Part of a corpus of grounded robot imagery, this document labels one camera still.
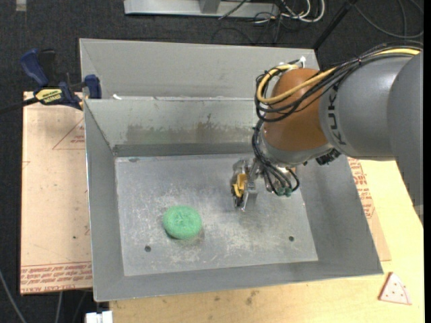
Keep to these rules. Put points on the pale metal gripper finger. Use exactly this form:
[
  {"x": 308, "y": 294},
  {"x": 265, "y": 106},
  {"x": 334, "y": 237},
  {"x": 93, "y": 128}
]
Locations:
[
  {"x": 239, "y": 167},
  {"x": 250, "y": 197}
]

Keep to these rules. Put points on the grey metal bin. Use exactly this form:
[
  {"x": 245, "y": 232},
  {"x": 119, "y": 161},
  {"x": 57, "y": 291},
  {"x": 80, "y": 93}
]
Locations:
[{"x": 215, "y": 214}]

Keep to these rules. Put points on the green round scrubber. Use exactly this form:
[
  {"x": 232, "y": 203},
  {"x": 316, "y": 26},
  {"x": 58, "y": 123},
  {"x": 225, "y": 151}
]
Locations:
[{"x": 182, "y": 222}]

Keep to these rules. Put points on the brown cardboard board, red print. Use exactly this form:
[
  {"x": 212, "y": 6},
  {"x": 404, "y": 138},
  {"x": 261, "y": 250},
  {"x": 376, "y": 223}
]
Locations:
[{"x": 54, "y": 194}]

